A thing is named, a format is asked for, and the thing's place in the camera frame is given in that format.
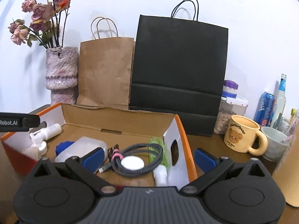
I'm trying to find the white round tin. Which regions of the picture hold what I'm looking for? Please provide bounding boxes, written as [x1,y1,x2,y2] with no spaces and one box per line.
[31,141,48,157]

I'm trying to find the blue soda can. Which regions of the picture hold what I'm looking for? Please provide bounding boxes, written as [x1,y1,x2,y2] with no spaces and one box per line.
[253,91,275,126]

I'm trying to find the blue bottle cap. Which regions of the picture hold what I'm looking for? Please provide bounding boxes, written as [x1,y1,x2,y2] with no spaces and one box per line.
[55,141,74,156]

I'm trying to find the white charger puck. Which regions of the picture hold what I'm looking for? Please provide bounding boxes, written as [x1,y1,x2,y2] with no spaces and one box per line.
[121,155,144,171]

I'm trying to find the black paper bag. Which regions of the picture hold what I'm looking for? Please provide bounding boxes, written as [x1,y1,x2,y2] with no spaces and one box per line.
[129,12,229,136]

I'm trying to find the pink marbled vase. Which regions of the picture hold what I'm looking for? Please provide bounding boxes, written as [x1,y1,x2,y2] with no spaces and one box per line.
[45,46,78,105]

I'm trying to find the clear cotton swab box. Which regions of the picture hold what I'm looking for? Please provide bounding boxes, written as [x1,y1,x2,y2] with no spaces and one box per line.
[55,136,108,162]

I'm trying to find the white tube bottle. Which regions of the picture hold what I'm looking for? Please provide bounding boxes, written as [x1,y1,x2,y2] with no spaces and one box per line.
[29,123,62,144]

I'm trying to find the brown paper bag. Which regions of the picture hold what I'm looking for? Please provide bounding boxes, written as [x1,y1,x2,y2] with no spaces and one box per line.
[76,28,135,110]

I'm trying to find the grey braided cable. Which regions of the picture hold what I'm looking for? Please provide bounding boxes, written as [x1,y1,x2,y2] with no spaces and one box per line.
[98,143,164,177]

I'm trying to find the red pumpkin cardboard box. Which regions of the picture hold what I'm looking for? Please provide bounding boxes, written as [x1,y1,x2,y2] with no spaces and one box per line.
[0,102,198,187]

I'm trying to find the yellow bear mug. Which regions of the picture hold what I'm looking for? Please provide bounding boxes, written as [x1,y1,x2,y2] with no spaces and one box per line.
[224,115,268,156]

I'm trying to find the dried rose bouquet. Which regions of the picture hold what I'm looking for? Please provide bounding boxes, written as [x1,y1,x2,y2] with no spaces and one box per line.
[8,0,71,49]

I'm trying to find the clear jar purple lid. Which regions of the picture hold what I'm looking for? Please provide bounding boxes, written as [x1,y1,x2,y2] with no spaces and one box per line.
[213,79,249,135]

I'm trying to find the cream thermos jug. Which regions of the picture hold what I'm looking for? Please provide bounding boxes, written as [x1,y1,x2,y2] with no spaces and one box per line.
[272,127,299,207]

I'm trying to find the clear glass bottle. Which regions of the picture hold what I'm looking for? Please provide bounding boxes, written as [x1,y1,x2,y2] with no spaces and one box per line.
[270,74,287,127]

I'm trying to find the pale green cup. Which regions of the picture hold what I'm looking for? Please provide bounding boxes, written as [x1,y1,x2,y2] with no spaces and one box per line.
[261,126,289,162]

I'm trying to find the green spray bottle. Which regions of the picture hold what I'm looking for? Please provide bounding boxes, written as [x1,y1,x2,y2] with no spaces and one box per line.
[149,137,168,187]

